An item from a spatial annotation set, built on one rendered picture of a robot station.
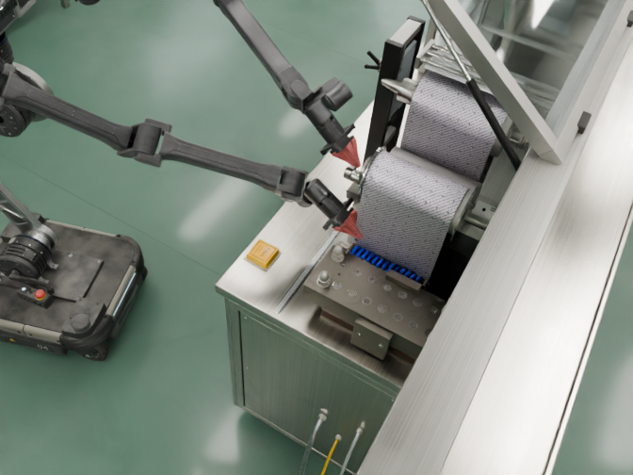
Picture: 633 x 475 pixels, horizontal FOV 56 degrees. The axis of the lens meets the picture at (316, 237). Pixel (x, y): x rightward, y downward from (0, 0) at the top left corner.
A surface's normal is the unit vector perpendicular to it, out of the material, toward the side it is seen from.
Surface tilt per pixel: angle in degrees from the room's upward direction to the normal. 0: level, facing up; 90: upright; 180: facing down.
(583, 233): 0
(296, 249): 0
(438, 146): 92
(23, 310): 0
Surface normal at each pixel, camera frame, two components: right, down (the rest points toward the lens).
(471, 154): -0.51, 0.67
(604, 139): 0.07, -0.62
